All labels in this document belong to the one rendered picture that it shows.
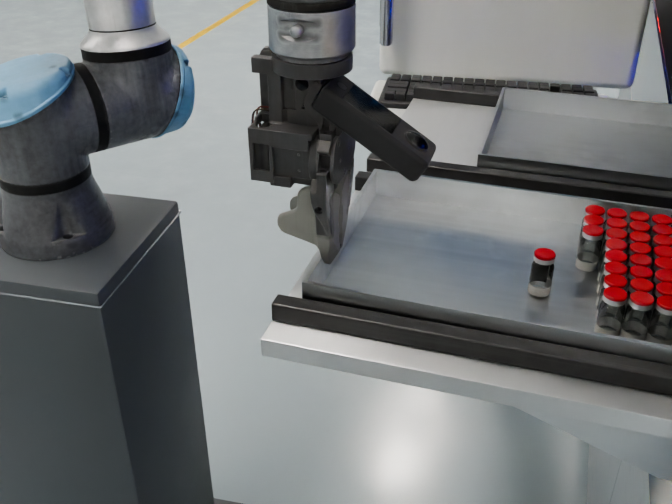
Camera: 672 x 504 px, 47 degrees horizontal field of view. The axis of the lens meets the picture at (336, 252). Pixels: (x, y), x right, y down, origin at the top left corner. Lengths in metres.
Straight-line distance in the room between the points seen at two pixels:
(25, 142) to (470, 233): 0.54
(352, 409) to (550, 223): 1.11
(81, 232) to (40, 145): 0.13
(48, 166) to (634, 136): 0.80
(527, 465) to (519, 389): 1.18
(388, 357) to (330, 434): 1.18
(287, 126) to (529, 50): 0.95
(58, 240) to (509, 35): 0.94
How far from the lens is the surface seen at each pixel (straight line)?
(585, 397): 0.69
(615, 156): 1.12
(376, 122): 0.68
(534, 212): 0.93
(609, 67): 1.61
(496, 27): 1.58
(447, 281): 0.80
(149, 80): 1.04
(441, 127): 1.16
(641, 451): 0.83
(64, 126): 1.01
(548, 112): 1.24
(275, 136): 0.69
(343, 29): 0.66
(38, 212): 1.04
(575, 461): 1.89
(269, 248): 2.55
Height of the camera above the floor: 1.32
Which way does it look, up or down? 32 degrees down
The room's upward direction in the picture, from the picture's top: straight up
